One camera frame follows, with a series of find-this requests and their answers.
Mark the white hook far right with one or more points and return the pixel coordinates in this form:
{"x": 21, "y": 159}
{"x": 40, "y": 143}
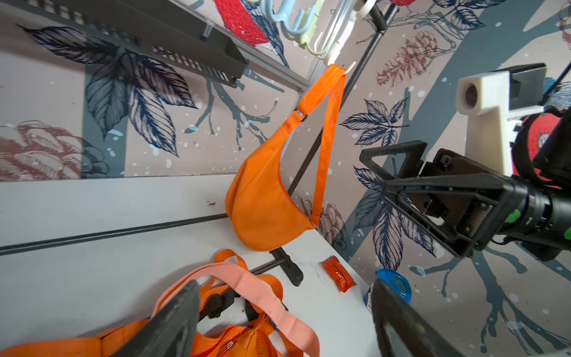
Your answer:
{"x": 341, "y": 32}

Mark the blue lidded container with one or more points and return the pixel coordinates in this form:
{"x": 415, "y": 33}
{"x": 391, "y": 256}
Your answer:
{"x": 392, "y": 285}

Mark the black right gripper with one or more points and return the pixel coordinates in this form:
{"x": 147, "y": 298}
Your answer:
{"x": 458, "y": 202}

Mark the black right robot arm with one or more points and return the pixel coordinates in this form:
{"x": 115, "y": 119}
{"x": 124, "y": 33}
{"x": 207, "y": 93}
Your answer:
{"x": 544, "y": 230}

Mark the bright orange sling bag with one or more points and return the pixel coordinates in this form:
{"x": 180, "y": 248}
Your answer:
{"x": 263, "y": 214}

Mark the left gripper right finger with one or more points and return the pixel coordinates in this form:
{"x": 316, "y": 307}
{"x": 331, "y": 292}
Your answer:
{"x": 400, "y": 330}

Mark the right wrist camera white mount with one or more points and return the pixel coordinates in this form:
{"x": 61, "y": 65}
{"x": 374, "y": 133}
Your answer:
{"x": 496, "y": 103}

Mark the black perforated wall shelf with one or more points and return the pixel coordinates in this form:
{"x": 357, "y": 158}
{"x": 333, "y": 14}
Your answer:
{"x": 159, "y": 29}

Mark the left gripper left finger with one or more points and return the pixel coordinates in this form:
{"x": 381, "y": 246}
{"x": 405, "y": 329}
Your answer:
{"x": 172, "y": 331}

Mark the red snack packet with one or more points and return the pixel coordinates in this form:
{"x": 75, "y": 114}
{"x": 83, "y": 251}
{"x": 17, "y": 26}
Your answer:
{"x": 341, "y": 277}

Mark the pink sling bag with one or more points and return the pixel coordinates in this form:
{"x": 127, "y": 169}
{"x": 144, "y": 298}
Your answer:
{"x": 257, "y": 292}

